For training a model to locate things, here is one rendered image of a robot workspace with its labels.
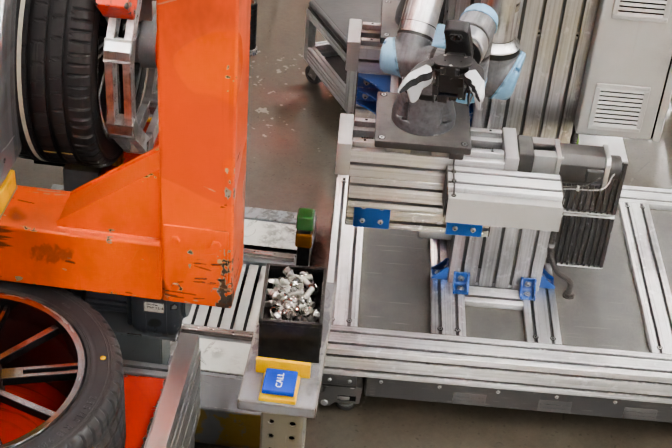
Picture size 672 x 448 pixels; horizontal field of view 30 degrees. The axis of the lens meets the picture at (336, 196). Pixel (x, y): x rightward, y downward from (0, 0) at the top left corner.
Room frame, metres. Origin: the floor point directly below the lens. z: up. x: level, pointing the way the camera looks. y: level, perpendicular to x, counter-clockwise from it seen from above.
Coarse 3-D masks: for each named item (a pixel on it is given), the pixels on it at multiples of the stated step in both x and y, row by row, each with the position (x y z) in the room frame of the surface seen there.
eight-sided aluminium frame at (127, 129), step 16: (112, 32) 2.50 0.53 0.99; (128, 32) 2.50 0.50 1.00; (112, 48) 2.47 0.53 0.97; (128, 48) 2.47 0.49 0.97; (112, 64) 2.47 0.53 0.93; (128, 64) 2.46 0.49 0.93; (112, 80) 2.47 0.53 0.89; (128, 80) 2.46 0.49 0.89; (112, 96) 2.47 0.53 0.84; (128, 96) 2.46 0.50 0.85; (144, 96) 2.83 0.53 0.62; (112, 112) 2.47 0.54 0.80; (128, 112) 2.46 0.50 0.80; (144, 112) 2.76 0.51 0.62; (112, 128) 2.47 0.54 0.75; (128, 128) 2.46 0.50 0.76; (128, 144) 2.58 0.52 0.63; (144, 144) 2.58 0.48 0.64
